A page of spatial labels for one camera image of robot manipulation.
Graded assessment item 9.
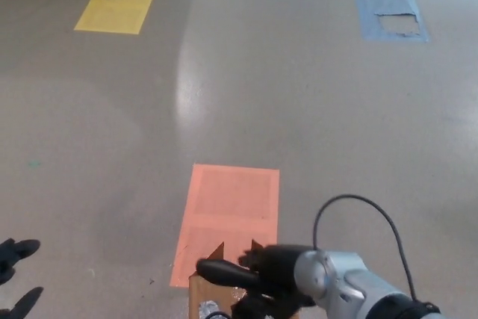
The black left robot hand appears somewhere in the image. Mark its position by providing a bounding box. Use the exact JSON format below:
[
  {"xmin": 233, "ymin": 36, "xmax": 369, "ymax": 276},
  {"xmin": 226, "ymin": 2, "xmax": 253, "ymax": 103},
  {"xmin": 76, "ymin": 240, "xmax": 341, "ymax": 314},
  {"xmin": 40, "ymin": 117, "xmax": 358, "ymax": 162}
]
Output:
[{"xmin": 0, "ymin": 238, "xmax": 45, "ymax": 319}]

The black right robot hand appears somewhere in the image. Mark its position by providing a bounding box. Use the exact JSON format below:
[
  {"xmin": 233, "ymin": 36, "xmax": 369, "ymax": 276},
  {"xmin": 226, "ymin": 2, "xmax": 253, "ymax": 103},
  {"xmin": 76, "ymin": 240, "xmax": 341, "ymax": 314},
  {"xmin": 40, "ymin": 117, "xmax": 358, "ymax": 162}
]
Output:
[{"xmin": 231, "ymin": 244, "xmax": 318, "ymax": 319}]

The black floor air pump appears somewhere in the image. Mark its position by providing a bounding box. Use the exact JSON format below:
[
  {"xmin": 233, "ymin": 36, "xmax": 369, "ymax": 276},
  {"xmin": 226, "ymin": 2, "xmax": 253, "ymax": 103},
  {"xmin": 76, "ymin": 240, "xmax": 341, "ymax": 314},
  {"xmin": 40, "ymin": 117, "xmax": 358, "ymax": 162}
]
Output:
[{"xmin": 196, "ymin": 258, "xmax": 263, "ymax": 319}]

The crumpled silver plastic wrap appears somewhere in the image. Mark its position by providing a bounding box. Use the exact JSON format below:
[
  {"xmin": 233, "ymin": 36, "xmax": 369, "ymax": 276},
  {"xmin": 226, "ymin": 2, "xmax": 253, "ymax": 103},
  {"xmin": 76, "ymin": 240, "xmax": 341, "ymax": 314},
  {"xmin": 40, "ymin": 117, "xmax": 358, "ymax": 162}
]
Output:
[{"xmin": 197, "ymin": 285, "xmax": 246, "ymax": 319}]

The orange paper sheet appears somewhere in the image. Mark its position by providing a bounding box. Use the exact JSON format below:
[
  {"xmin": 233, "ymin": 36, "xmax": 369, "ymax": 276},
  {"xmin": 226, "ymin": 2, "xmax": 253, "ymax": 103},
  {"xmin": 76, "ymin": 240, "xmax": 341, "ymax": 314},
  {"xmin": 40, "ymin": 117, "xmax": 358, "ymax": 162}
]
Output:
[{"xmin": 170, "ymin": 164, "xmax": 281, "ymax": 289}]

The brown cardboard box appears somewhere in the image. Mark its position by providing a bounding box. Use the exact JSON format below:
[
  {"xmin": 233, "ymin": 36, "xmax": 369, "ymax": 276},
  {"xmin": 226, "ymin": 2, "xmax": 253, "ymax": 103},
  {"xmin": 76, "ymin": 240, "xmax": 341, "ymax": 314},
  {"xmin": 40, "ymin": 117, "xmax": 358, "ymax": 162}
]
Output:
[{"xmin": 188, "ymin": 239, "xmax": 300, "ymax": 319}]

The yellow paper sheet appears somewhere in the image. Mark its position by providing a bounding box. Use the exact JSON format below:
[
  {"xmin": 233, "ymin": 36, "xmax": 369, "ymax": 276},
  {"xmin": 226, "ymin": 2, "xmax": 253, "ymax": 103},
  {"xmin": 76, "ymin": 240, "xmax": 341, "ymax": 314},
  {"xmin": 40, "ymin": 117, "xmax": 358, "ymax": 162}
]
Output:
[{"xmin": 73, "ymin": 0, "xmax": 160, "ymax": 35}]

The torn blue paper sheet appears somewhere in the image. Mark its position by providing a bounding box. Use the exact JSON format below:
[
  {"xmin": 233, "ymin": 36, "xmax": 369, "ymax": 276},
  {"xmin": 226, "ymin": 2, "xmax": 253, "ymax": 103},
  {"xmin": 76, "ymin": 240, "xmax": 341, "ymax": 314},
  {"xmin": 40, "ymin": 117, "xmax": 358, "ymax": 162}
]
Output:
[{"xmin": 354, "ymin": 0, "xmax": 430, "ymax": 44}]

